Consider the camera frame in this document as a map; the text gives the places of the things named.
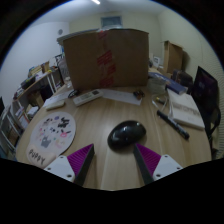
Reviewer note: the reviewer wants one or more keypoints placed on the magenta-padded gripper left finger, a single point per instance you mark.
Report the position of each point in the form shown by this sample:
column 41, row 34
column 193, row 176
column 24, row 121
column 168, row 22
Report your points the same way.
column 59, row 167

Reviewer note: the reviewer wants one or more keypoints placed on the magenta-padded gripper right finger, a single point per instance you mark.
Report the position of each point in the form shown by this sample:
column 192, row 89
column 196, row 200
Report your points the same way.
column 166, row 166

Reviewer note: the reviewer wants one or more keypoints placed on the black computer mouse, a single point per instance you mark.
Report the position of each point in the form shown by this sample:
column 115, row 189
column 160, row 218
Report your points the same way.
column 126, row 134

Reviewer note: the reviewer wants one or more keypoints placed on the round printed mouse pad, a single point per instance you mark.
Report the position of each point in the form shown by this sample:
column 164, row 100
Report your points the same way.
column 53, row 135

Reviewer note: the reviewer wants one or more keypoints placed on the black marker pen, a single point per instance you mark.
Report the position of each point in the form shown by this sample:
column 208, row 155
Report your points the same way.
column 173, row 124

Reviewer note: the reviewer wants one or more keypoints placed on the white book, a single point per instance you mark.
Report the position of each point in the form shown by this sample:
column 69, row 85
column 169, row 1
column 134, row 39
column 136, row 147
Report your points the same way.
column 185, row 108

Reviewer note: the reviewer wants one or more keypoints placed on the small flat white remote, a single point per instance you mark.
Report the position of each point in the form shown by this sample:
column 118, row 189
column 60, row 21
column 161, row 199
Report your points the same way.
column 55, row 105

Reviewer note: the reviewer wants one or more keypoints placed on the white remote control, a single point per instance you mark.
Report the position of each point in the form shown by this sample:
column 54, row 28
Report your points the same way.
column 87, row 97

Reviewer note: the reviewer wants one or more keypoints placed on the black office chair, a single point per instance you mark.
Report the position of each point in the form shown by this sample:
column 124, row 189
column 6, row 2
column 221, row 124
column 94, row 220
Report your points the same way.
column 206, row 96

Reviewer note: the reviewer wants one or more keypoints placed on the blue book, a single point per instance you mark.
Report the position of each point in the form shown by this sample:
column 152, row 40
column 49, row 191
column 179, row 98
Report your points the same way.
column 173, row 85

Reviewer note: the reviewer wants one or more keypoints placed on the cluttered shelf unit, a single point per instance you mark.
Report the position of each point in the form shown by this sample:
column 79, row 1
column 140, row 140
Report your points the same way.
column 30, row 90

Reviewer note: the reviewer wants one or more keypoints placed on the tall open cardboard box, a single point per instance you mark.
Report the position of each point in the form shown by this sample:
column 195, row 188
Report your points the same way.
column 173, row 56

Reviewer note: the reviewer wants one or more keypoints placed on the large brown cardboard box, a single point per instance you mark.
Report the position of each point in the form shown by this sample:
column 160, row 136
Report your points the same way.
column 86, row 60

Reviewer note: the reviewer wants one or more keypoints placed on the grey door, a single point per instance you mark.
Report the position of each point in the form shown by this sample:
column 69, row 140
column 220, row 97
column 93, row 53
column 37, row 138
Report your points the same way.
column 111, row 22

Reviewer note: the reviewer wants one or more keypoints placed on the ceiling tube light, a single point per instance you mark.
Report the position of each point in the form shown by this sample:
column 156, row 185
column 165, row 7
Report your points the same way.
column 96, row 1

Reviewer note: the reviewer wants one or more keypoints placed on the round wall clock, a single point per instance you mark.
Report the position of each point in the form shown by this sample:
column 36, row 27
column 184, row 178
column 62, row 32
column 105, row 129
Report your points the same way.
column 60, row 32

